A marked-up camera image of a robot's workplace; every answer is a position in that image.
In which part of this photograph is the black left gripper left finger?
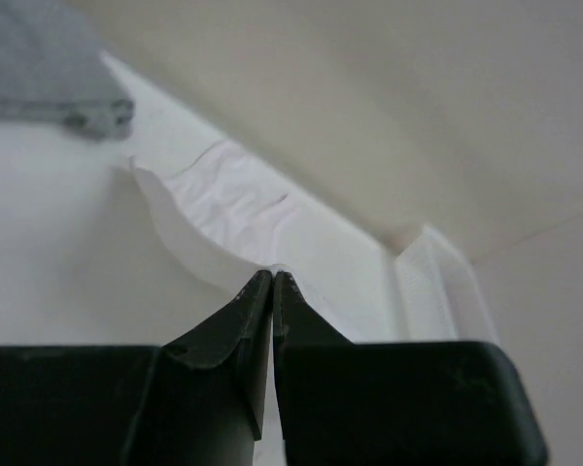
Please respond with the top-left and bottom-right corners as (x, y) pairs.
(0, 271), (271, 465)

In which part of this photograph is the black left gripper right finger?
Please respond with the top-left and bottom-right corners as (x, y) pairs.
(273, 272), (549, 465)

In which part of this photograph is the white tank top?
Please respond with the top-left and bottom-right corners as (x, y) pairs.
(125, 138), (370, 346)

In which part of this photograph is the grey folded tank top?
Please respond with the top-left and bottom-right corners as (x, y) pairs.
(0, 1), (135, 139)

